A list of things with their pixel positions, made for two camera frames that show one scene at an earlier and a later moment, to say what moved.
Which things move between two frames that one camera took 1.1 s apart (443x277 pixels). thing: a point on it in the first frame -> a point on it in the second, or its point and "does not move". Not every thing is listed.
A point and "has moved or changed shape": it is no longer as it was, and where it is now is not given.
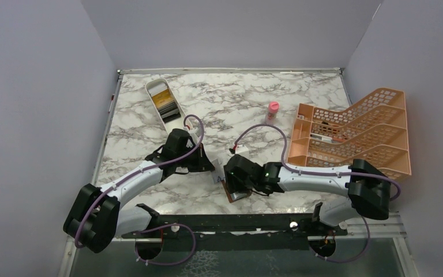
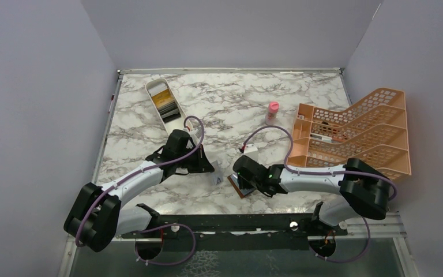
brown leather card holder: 236,195 has moved or changed shape
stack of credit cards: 164,103 does not move
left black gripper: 203,163 does not move
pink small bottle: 273,107 does not move
